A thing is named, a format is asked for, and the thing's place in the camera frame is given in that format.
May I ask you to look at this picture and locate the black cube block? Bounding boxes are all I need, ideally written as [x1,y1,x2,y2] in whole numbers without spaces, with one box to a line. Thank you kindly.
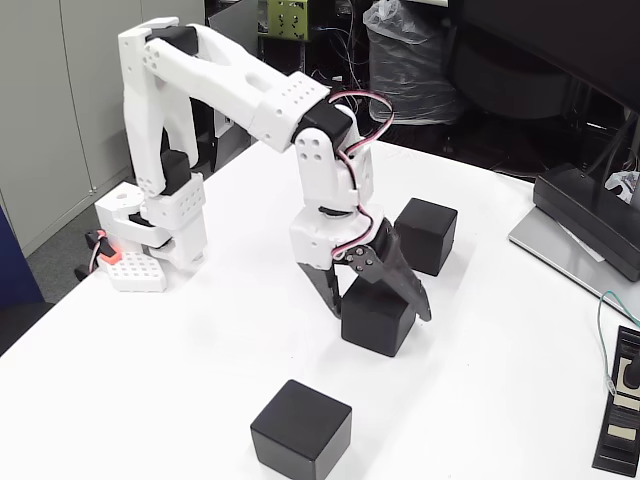
[393,197,459,278]
[341,274,419,358]
[249,378,353,480]

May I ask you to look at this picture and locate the black flat panel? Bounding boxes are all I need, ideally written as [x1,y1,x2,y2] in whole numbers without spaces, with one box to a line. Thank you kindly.
[159,97,217,174]

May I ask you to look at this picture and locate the silver monitor stand base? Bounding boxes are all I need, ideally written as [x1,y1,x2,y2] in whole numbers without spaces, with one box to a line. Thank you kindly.
[508,204,640,321]

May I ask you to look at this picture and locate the black rectangular box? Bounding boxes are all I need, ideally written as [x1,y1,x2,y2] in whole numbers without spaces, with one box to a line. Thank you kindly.
[532,162,640,283]

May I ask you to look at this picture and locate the orange black table clamp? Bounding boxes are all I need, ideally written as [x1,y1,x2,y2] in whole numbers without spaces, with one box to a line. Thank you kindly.
[73,228,122,281]

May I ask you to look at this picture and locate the black office chair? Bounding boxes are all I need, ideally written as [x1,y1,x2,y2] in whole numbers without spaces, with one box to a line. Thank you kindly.
[449,24,581,121]

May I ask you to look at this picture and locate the yellow-green perforated panel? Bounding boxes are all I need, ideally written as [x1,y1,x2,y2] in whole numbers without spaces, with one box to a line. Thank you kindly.
[257,0,312,41]

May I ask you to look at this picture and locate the white crumpled bag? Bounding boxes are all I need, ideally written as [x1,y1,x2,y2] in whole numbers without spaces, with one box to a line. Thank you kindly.
[604,170,640,204]

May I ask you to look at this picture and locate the black device with labels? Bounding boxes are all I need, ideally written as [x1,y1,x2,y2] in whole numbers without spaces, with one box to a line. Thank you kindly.
[591,324,640,477]

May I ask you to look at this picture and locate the black monitor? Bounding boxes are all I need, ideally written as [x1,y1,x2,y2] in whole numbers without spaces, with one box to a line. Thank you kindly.
[452,0,640,114]

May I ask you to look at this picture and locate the blue partition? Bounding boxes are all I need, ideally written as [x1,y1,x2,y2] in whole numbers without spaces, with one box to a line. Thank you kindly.
[0,204,46,306]

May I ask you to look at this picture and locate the grey metal cabinet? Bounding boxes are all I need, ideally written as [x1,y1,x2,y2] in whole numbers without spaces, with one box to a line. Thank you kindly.
[0,0,206,256]

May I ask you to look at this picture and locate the pink white arm cable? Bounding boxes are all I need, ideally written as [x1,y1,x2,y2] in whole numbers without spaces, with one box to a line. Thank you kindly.
[328,91,396,262]

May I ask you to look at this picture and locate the green cable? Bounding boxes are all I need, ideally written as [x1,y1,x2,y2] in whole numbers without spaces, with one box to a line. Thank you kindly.
[596,289,640,396]

